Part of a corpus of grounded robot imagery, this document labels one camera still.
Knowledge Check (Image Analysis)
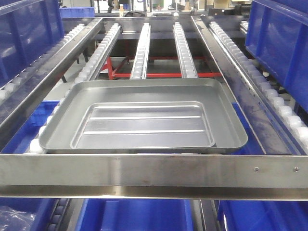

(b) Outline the silver metal tray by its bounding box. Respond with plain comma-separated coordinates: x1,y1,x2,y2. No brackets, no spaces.
39,78,248,154

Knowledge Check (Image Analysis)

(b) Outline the white roller track centre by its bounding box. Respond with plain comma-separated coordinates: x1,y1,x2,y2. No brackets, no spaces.
129,23,151,79

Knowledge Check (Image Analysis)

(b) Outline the white roller track centre-right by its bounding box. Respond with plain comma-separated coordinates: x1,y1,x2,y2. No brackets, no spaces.
173,22,198,78

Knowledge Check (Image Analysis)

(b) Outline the steel front rack beam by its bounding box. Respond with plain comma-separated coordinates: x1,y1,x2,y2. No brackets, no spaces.
0,154,308,201

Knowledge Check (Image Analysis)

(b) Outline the white roller track centre-left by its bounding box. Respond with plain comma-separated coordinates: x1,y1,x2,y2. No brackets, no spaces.
26,23,121,154

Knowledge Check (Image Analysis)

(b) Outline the blue bin lower left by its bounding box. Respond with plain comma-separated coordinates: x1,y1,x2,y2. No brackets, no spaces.
0,101,64,231

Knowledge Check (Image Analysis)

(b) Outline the blue bin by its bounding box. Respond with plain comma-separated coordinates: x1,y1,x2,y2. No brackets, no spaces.
0,0,64,86
0,101,64,231
216,103,308,231
245,0,308,110
75,199,193,231

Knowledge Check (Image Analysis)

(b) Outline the blue bin lower centre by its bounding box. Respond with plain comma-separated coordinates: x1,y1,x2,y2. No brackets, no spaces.
75,199,193,231

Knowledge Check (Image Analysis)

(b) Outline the blue bin lower right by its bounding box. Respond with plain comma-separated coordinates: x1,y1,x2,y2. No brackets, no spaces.
216,103,308,231

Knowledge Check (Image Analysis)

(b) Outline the blue bin background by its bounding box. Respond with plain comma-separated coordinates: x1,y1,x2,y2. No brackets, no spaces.
60,7,95,18

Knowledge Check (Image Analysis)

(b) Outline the white roller track far right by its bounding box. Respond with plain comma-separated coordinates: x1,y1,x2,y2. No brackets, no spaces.
209,22,308,154

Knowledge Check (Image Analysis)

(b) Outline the blue bin upper right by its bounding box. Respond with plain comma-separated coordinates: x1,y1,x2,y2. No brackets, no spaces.
245,0,308,110

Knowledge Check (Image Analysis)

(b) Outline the blue bin upper left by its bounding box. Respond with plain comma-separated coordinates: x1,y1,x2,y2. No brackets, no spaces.
0,0,64,86

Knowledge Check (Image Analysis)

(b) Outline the clear plastic bag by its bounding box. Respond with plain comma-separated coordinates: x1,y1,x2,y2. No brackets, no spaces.
0,206,36,231

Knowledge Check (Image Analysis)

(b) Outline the red metal frame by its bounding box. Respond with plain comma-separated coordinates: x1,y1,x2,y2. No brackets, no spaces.
101,56,221,80

